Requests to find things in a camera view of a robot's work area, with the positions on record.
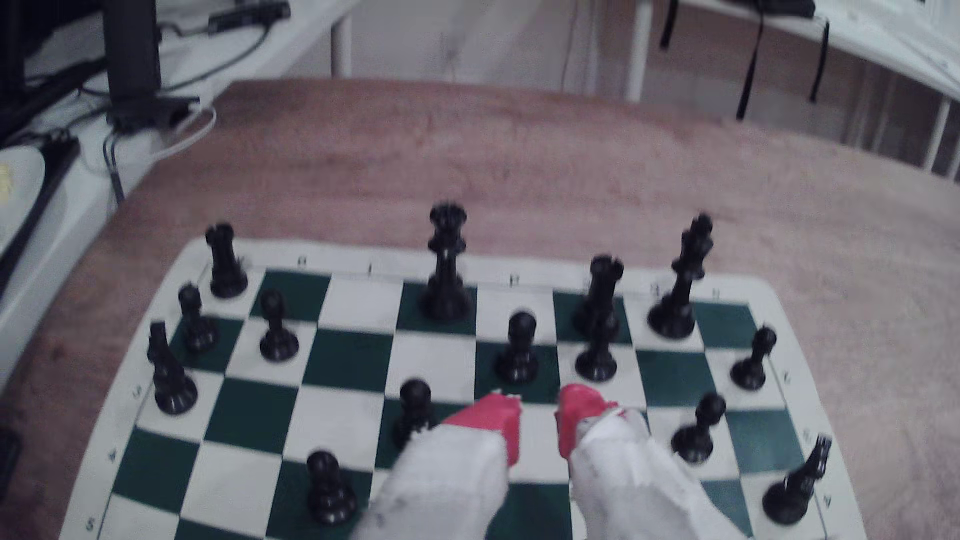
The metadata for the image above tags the white round plate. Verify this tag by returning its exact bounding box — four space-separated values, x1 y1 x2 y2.
0 144 48 256

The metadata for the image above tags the green and white chess mat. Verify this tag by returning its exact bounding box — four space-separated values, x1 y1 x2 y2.
60 238 871 540

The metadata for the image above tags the thin black cable pair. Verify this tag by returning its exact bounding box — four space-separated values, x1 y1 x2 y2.
101 131 127 205

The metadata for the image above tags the black monitor stand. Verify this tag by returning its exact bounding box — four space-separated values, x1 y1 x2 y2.
101 0 202 135

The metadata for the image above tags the black flat device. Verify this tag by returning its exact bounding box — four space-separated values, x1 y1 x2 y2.
0 135 82 295

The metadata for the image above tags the white metal-legged table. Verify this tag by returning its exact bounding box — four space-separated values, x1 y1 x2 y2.
626 0 960 181

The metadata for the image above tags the black king chess piece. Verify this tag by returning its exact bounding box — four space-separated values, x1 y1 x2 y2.
648 213 715 341

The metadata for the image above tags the black rook chess piece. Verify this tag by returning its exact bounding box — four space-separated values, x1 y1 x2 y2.
204 222 250 300
573 255 626 342

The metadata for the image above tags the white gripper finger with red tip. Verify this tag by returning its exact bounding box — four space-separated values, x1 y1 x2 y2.
556 384 751 540
352 393 523 540

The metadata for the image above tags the black pawn chess piece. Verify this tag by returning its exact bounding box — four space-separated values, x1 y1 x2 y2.
306 450 359 526
177 283 221 355
576 313 619 384
495 311 541 386
258 289 300 363
671 392 727 465
393 378 434 451
730 325 778 392

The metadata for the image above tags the black queen chess piece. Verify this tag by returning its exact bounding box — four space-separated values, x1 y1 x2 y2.
418 202 475 324

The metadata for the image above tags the black knight chess piece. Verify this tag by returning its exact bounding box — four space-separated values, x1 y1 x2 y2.
147 321 200 417
762 435 834 526

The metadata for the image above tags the black power adapter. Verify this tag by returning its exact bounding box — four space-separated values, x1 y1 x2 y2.
206 0 292 35

